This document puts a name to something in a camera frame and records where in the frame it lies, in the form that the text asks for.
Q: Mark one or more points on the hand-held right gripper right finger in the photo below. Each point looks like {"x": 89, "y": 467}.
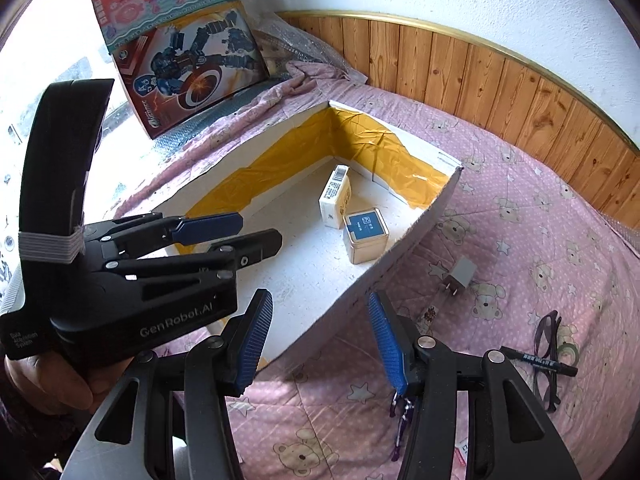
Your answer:
{"x": 387, "y": 345}

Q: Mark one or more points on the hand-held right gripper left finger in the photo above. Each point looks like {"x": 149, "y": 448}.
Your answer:
{"x": 252, "y": 345}

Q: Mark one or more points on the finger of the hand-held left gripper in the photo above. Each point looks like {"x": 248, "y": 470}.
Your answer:
{"x": 207, "y": 225}
{"x": 240, "y": 252}

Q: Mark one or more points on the white cardboard box yellow tape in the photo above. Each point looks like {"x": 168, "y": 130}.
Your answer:
{"x": 280, "y": 245}

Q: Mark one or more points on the dark-framed glasses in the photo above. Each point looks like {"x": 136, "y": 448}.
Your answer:
{"x": 542, "y": 330}

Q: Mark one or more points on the person's left forearm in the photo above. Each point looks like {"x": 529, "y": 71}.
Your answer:
{"x": 25, "y": 440}

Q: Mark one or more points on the person's left hand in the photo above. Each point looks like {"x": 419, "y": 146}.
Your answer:
{"x": 50, "y": 382}

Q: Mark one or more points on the purple carabiner with keys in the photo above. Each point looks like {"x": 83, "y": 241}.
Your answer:
{"x": 402, "y": 425}

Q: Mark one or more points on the grey charger plug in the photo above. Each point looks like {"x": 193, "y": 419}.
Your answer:
{"x": 462, "y": 272}

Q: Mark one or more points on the small white carton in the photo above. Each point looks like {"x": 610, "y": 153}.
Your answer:
{"x": 336, "y": 197}

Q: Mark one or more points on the square tin blue label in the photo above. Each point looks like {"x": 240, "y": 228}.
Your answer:
{"x": 366, "y": 235}

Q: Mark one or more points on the black marker pen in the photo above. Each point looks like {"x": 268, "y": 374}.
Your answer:
{"x": 537, "y": 358}

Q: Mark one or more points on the robot toy box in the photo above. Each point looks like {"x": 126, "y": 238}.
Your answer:
{"x": 200, "y": 70}

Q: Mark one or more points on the pink bear printed blanket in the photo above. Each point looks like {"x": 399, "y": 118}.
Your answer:
{"x": 500, "y": 220}

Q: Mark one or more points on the green tape roll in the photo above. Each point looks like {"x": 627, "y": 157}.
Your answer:
{"x": 571, "y": 352}

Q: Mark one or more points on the bubble wrap sheet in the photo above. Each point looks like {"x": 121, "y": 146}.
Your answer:
{"x": 305, "y": 42}
{"x": 622, "y": 232}

